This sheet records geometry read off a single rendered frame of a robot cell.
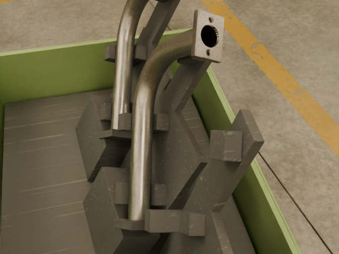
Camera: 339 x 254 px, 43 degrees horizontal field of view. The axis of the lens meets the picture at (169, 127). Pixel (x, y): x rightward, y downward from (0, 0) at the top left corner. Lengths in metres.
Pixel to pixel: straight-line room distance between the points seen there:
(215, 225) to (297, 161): 1.50
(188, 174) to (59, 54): 0.42
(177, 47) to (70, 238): 0.35
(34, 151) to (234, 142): 0.49
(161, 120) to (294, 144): 1.46
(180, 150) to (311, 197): 1.31
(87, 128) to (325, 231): 1.21
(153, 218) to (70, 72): 0.47
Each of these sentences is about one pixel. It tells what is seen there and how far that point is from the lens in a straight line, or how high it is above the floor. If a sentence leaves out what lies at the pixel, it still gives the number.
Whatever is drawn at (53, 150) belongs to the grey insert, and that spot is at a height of 0.85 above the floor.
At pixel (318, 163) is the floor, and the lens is 1.99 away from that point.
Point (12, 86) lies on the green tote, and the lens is 0.93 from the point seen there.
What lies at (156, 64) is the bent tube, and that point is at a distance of 0.59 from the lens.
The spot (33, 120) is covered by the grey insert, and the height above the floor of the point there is 0.85.
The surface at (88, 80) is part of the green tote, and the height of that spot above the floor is 0.87.
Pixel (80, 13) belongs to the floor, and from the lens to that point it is 2.84.
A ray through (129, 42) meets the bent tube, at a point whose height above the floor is 1.04.
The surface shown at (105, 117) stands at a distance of 0.72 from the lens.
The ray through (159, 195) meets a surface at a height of 0.96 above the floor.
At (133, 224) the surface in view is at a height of 0.96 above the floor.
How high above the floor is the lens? 1.46
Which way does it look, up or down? 46 degrees down
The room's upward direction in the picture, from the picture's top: 1 degrees clockwise
